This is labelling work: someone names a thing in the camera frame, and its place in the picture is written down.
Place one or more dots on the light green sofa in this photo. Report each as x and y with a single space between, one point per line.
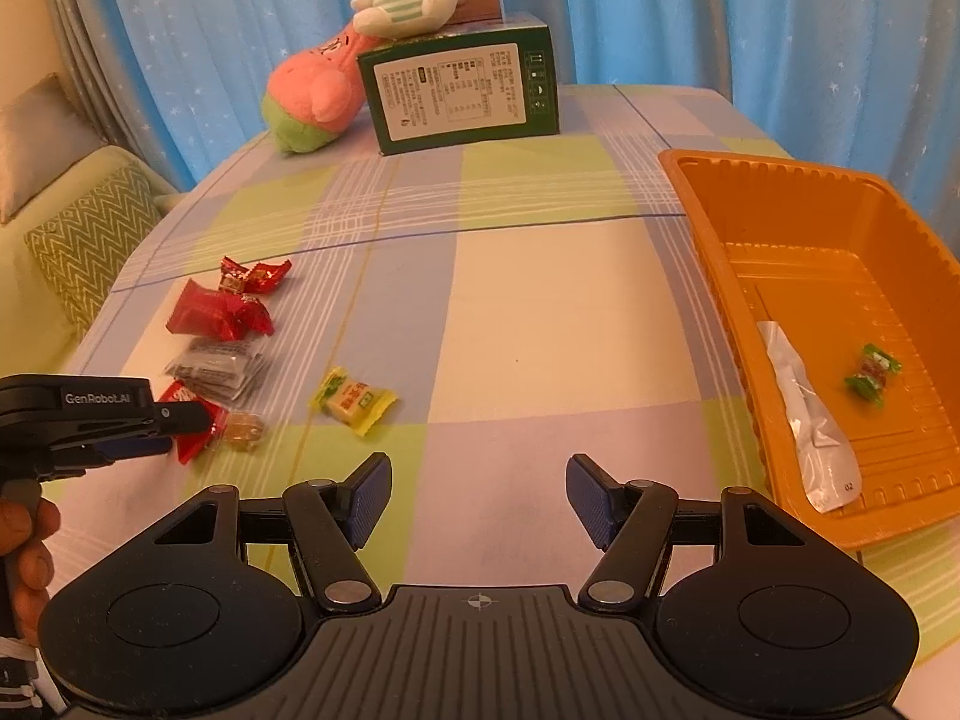
19 300

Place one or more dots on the green wrapped candy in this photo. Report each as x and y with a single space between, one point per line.
870 375

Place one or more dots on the pink starfish plush toy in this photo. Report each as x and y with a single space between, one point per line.
315 90

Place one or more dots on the caramel candy in clear wrapper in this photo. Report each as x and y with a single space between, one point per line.
244 431

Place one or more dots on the grey curtain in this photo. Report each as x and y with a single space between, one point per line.
82 37

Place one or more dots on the orange plastic tray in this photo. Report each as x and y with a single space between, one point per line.
750 202

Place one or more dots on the red candy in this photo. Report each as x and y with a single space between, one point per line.
231 275
268 275

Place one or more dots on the person's left hand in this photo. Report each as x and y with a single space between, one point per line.
30 562

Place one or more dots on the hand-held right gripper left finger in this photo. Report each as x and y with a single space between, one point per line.
371 499

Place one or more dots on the plaid tablecloth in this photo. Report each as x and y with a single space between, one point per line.
525 315

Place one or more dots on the blue star curtain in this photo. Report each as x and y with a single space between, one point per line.
675 7

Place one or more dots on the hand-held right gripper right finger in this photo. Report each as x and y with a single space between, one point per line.
589 501

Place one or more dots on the white sachet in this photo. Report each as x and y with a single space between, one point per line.
811 435

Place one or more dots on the green chevron cushion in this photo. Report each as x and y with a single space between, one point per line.
94 240

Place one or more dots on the green cardboard box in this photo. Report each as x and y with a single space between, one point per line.
450 97

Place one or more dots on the grey cushion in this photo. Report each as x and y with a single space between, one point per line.
37 142

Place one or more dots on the yellow green snack packet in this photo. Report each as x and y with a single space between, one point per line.
349 399

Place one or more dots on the small red snack packet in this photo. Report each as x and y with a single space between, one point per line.
193 441

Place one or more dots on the large red snack packet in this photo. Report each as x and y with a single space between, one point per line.
204 311

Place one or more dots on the grey snack packet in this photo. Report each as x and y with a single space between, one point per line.
217 382
221 351

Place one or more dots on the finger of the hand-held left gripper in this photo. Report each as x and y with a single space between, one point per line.
184 418
135 448

